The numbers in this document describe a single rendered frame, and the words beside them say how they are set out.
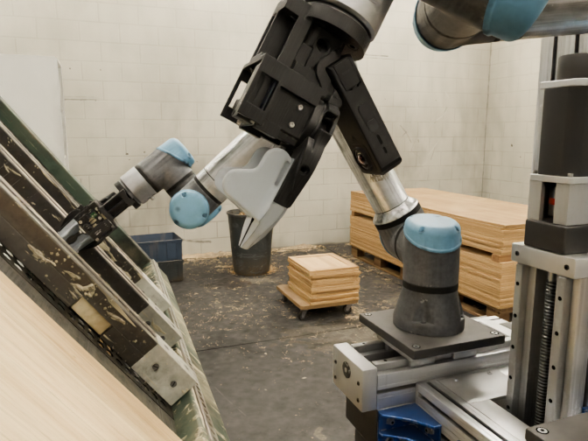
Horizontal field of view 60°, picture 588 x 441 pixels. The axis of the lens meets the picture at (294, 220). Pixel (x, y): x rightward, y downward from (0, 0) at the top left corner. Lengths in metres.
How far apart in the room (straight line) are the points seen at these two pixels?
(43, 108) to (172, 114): 1.84
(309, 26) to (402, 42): 6.74
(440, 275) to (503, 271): 3.03
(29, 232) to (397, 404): 0.78
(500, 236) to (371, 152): 3.61
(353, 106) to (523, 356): 0.70
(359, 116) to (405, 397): 0.76
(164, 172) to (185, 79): 4.99
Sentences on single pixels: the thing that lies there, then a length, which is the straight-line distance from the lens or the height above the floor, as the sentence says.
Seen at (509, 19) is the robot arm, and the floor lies 1.54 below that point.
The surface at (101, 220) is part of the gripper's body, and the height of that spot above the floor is 1.27.
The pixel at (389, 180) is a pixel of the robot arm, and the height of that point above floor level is 1.34.
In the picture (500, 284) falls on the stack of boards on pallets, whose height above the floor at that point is 0.33.
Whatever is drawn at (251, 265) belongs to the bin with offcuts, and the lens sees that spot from 5.25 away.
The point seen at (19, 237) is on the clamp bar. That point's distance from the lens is 1.04.
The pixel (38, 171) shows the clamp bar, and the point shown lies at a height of 1.34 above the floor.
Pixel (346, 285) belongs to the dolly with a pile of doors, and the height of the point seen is 0.26.
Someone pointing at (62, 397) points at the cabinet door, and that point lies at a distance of 0.74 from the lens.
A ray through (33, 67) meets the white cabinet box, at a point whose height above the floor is 1.96.
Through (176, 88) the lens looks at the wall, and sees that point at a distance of 6.07.
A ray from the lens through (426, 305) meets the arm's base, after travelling 1.09.
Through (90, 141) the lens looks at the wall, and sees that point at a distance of 5.99.
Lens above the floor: 1.45
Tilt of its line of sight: 10 degrees down
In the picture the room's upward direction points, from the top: straight up
